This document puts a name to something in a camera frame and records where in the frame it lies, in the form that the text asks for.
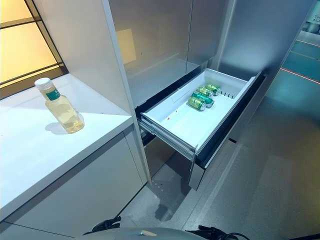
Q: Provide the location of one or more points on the white fridge drawer bin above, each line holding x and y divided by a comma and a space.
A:
190, 112

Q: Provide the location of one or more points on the stainless steel fridge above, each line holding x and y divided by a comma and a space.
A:
170, 50

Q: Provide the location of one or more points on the green drink can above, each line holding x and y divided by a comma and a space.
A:
204, 91
197, 102
203, 97
213, 88

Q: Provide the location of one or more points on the silver fridge drawer front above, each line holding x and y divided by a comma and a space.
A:
225, 140

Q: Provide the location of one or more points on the black framed lit window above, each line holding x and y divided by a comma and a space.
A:
25, 37

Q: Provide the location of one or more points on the white counter cabinet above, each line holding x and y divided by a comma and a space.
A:
62, 160

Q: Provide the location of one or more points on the tall white side panel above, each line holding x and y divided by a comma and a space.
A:
82, 45

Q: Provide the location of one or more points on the clear bottle yellow drink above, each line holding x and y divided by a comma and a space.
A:
64, 110

